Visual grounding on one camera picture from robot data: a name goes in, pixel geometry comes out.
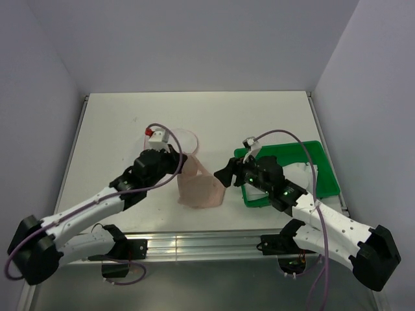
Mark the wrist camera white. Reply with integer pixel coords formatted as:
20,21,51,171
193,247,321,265
243,137,262,163
144,128,169,151

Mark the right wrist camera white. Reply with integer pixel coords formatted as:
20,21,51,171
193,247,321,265
243,137,262,163

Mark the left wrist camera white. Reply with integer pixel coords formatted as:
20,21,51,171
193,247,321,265
144,128,169,151

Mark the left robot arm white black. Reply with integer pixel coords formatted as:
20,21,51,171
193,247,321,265
4,144,187,285

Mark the green plastic tray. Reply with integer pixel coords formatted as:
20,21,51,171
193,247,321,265
233,140,340,209

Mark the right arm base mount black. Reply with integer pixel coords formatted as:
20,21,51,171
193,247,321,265
256,234,313,276

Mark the white cloth in tray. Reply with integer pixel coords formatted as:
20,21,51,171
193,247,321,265
243,163,314,202

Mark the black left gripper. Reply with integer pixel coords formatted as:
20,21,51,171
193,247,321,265
145,144,187,190

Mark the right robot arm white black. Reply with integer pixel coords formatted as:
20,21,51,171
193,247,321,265
214,155,401,292

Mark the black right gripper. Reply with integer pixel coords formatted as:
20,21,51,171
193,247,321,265
213,151,272,194

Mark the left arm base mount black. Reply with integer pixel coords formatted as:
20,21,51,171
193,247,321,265
88,238,148,286

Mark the pink beige bra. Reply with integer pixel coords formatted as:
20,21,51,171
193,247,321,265
177,154,226,209

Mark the mesh laundry bag pink trim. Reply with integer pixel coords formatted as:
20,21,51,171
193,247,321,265
140,128,199,156

